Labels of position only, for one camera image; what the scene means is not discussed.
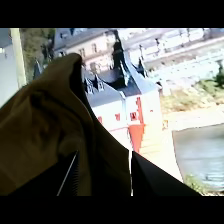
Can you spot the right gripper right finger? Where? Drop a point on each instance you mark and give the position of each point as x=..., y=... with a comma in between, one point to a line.
x=153, y=181

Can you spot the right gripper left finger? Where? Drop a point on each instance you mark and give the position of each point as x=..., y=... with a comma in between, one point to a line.
x=50, y=180

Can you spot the olive brown garment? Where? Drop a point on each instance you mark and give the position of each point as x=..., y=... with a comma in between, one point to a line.
x=40, y=120

